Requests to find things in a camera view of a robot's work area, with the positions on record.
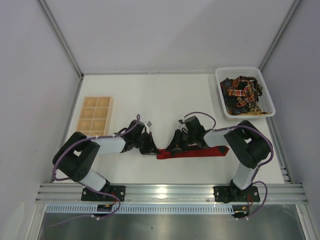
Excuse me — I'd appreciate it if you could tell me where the white slotted cable duct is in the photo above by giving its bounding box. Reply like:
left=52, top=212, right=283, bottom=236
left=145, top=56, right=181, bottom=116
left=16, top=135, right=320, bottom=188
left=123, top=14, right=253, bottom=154
left=45, top=203, right=235, bottom=215

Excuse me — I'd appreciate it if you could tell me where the patterned dark ties pile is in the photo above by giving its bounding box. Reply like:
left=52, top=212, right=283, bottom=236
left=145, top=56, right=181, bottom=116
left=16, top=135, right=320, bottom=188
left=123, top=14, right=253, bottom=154
left=219, top=76, right=269, bottom=116

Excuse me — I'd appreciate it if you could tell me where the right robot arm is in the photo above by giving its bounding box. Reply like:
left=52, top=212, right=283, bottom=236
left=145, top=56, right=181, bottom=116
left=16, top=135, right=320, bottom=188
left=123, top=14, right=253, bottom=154
left=160, top=116, right=273, bottom=200

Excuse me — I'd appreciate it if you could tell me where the white plastic basket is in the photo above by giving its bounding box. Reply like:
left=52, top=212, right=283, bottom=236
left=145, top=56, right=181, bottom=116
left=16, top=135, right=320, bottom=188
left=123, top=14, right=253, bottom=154
left=215, top=66, right=276, bottom=120

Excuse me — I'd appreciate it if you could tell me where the aluminium mounting rail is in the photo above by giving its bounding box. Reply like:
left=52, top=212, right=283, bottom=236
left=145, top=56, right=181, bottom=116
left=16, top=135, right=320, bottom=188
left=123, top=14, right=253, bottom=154
left=35, top=183, right=308, bottom=205

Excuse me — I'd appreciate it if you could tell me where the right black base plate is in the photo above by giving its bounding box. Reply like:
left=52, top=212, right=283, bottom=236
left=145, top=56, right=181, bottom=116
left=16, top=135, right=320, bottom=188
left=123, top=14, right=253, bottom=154
left=213, top=185, right=261, bottom=204

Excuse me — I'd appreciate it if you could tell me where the wooden compartment box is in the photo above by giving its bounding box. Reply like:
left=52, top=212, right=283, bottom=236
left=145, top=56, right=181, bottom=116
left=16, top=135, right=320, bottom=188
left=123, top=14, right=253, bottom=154
left=75, top=96, right=114, bottom=136

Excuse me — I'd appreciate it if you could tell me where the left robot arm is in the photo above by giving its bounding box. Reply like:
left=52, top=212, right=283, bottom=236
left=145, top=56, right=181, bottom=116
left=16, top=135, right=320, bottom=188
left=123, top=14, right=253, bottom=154
left=52, top=119, right=160, bottom=194

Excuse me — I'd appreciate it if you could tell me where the red necktie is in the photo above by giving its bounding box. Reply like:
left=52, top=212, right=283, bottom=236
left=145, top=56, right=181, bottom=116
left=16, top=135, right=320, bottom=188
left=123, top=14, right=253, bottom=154
left=156, top=145, right=230, bottom=160

